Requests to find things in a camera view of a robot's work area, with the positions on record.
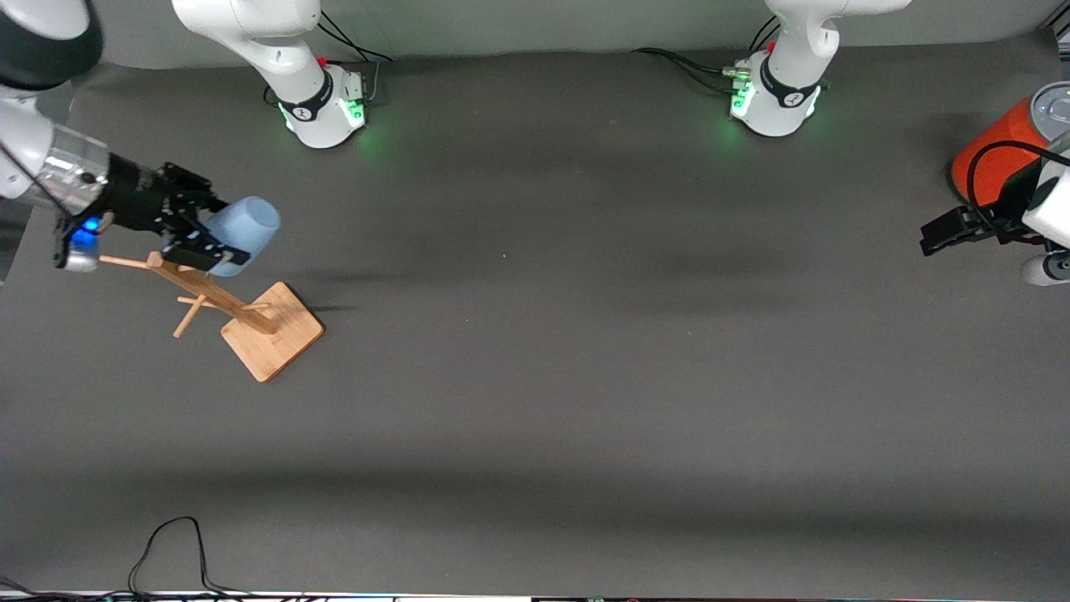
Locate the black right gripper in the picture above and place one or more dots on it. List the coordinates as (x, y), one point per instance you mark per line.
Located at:
(134, 201)

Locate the light blue cup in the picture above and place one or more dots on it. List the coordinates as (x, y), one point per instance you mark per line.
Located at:
(251, 224)

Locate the aluminium frame rail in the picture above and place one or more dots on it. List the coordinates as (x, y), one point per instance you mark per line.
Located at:
(1062, 32)

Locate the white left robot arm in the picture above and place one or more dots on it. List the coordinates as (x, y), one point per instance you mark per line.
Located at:
(786, 100)

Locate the orange drink can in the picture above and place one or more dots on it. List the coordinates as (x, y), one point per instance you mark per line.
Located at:
(999, 159)

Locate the wooden cup tree stand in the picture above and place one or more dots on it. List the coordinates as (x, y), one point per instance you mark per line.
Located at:
(272, 339)

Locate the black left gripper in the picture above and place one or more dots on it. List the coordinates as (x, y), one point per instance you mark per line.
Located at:
(1006, 215)

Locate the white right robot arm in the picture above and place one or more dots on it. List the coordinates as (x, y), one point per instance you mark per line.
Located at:
(284, 50)

